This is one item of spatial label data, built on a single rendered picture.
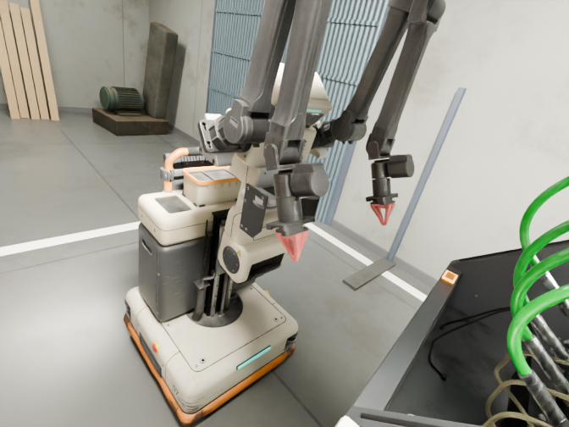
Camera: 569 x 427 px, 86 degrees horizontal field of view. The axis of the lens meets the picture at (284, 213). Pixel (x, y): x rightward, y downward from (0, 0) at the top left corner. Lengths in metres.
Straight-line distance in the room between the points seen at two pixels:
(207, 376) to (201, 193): 0.70
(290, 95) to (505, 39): 2.10
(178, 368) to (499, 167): 2.26
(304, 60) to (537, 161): 2.06
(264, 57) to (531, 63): 2.06
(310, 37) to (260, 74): 0.14
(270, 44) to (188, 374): 1.15
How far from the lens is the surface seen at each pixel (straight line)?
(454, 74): 2.66
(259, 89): 0.72
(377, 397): 0.58
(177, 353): 1.41
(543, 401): 0.52
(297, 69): 0.64
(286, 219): 0.67
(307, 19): 0.64
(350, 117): 1.04
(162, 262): 1.28
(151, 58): 5.44
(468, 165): 2.59
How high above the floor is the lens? 1.39
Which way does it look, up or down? 25 degrees down
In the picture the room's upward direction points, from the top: 13 degrees clockwise
